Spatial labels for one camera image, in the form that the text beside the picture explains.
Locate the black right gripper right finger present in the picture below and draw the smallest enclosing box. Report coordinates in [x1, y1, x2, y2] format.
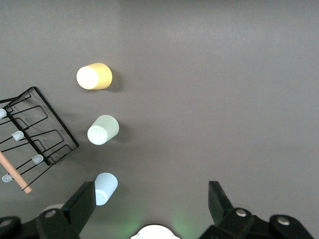
[199, 181, 269, 239]

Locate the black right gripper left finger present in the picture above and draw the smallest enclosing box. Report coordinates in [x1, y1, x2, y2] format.
[36, 181, 97, 239]

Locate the black wire cup holder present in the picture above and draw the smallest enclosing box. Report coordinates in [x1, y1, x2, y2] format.
[0, 86, 80, 195]

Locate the yellow plastic cup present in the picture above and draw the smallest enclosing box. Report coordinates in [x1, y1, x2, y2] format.
[76, 62, 113, 91]

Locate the light blue plastic cup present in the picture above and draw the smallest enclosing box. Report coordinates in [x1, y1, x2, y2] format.
[94, 172, 119, 207]

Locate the pale green plastic cup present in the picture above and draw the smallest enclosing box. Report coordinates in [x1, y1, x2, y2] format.
[87, 115, 120, 146]

